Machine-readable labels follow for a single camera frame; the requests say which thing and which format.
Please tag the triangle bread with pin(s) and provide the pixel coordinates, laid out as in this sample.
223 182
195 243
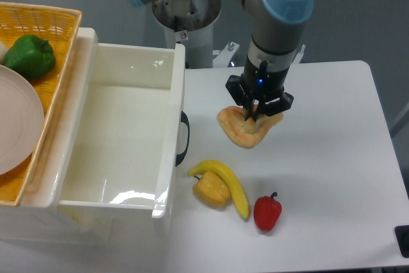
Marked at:
245 132

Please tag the black drawer handle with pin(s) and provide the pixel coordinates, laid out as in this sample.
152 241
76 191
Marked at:
183 138

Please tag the white drawer cabinet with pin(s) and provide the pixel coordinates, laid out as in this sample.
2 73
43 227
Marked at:
40 216

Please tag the yellow banana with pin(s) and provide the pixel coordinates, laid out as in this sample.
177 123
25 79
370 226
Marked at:
227 175

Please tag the white upper drawer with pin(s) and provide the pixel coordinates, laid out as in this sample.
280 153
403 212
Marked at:
126 149

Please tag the yellow wicker basket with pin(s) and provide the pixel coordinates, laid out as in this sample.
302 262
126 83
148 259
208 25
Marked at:
41 37

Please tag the beige plate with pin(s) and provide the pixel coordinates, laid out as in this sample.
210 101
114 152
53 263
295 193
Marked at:
22 119

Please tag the red bell pepper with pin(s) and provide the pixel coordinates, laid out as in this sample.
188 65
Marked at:
266 212

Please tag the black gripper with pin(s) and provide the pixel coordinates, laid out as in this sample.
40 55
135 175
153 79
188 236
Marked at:
260 88

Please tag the white object in basket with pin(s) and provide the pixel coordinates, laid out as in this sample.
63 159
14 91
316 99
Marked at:
3 50

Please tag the green bell pepper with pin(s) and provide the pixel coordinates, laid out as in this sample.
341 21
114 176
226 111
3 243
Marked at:
30 56

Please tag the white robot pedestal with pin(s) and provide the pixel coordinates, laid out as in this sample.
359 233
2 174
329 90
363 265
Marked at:
189 22

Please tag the white metal bracket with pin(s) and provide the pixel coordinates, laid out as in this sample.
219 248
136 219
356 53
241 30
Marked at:
225 57

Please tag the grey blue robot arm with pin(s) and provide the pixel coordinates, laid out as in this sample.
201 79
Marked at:
278 26

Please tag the yellow bell pepper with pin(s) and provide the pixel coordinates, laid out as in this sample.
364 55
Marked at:
210 189

